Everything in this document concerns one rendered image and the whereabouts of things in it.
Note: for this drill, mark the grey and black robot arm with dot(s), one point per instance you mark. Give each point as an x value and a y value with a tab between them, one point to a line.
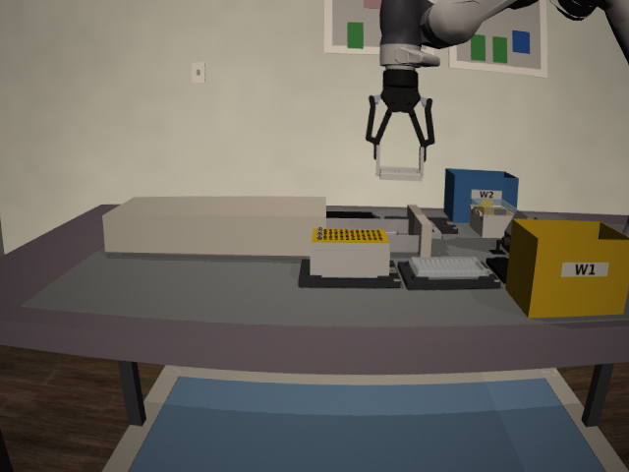
406	25

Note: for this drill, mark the blue open-top bin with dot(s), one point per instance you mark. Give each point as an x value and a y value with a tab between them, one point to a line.
485	184

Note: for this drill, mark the dark grey bench mat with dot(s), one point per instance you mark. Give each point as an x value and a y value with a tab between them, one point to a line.
265	291

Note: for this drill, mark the yellow open-top bin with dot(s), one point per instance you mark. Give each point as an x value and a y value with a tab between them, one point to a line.
564	269

